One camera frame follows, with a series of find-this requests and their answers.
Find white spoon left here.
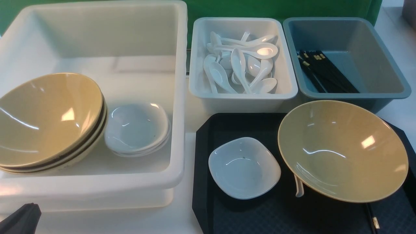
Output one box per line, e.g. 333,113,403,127
208,62,237,94

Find white spoon upper long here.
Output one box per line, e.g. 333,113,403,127
220,34,276,46

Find stacked white dish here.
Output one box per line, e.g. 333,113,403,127
104,102,170,153
110,122,172,158

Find grey-blue chopstick bin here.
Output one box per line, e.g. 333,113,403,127
283,17,411,113

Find bottom stacked yellow bowl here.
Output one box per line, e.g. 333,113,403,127
1,108,108,175

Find yellow noodle bowl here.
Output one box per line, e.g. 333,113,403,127
277,100,410,203

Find small white square dish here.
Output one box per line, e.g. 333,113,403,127
208,137,282,200

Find white spoon right middle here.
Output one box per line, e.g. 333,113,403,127
250,58,274,89

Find black serving tray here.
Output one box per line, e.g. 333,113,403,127
192,113,416,234

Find large white plastic bin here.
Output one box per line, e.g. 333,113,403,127
1,0,188,214

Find bundle black chopstick left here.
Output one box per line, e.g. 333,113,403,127
297,55,327,93

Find bundle black chopstick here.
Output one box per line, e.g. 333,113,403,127
315,50,360,93
297,55,327,93

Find bundle black chopstick right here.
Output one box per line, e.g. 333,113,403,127
315,50,360,93

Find white spoon centre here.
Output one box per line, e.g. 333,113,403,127
231,48,253,94

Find top stacked white dish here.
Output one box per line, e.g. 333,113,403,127
104,102,170,153

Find black chopstick gold band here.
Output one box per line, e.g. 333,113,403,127
365,203,380,234

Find middle stacked yellow bowl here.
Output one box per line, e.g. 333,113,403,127
1,96,108,174

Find white soup spoon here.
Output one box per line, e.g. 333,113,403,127
294,175,305,198

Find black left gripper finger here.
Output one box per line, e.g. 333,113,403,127
0,203,42,234

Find white spoon lower right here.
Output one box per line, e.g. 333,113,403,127
251,78,278,94

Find white spoon with lit bowl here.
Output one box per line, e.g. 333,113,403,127
206,43,279,59

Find lower stacked white dish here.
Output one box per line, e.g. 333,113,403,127
110,122,172,158

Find white spoon bin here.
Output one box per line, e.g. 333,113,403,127
189,17,298,114

